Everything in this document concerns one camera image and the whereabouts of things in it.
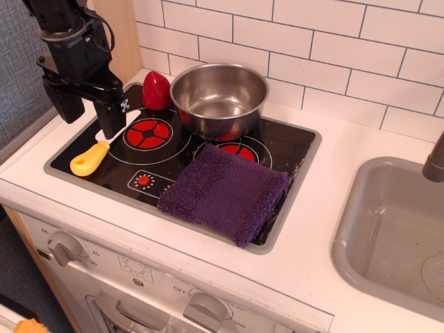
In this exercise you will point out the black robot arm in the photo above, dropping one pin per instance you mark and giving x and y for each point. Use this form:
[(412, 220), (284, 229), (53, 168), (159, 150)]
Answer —
[(65, 9)]

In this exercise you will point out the black toy stovetop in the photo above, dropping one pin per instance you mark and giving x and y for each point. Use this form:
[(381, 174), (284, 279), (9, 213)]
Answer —
[(150, 154)]

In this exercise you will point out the grey left oven knob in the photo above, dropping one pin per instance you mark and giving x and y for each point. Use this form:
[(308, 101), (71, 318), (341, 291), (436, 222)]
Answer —
[(64, 248)]

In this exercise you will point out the wooden side post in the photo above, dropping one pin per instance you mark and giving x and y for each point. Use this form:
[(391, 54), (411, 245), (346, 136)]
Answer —
[(126, 57)]

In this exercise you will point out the grey sink basin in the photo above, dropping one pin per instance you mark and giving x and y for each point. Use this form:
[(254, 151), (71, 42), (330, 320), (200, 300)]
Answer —
[(389, 243)]

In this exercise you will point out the grey oven knob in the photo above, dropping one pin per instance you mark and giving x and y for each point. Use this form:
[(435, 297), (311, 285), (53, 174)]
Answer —
[(64, 248), (206, 311)]

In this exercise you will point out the red toy pepper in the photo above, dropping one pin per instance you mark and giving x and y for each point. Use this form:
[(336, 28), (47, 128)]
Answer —
[(156, 92)]

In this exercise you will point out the stainless steel pot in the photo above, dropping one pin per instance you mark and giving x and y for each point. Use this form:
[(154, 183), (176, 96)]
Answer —
[(219, 102)]

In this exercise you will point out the yellow handled toy knife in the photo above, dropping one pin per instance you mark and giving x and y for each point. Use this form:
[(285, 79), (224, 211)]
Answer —
[(88, 162)]

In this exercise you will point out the grey faucet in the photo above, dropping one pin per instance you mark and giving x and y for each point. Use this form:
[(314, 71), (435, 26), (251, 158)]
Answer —
[(433, 167)]

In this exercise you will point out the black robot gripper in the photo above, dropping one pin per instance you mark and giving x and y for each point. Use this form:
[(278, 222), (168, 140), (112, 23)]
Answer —
[(78, 68)]

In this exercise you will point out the orange striped object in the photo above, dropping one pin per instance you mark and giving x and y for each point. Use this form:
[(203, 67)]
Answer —
[(30, 326)]

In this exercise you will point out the purple folded towel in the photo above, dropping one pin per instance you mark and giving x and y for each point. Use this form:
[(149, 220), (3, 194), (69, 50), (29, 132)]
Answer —
[(226, 193)]

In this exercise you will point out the white toy oven front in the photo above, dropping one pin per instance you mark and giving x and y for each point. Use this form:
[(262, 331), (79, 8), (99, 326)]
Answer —
[(105, 291)]

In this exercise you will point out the grey right oven knob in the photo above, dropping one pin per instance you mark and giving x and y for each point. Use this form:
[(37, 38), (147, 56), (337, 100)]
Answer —
[(206, 311)]

